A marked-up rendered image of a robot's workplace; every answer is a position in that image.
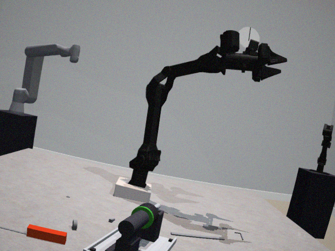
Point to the green ring spacer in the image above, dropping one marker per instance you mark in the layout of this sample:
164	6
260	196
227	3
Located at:
149	213

